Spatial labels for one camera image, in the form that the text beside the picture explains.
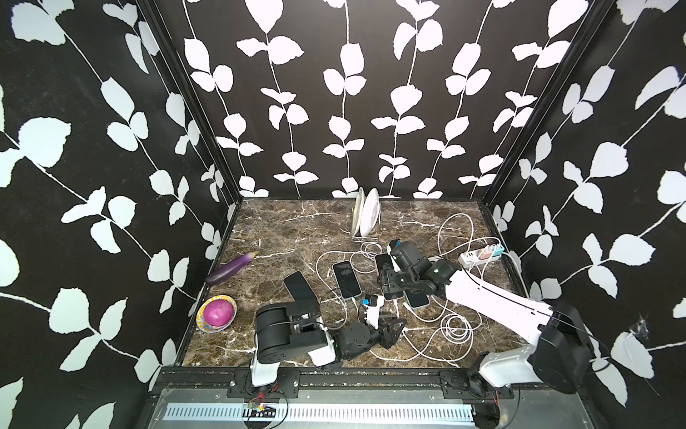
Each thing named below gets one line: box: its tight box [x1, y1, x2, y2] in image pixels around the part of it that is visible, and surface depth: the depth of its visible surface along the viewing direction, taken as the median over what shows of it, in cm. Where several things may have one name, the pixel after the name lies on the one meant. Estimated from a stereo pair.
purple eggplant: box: [206, 251, 260, 286], surface depth 97 cm
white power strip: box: [458, 243, 506, 268], surface depth 100 cm
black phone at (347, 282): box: [332, 260, 362, 301], surface depth 95 cm
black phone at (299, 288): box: [282, 269, 320, 303], surface depth 95 cm
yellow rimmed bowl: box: [195, 294, 238, 334], surface depth 83 cm
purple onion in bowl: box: [203, 298, 234, 327], surface depth 82 cm
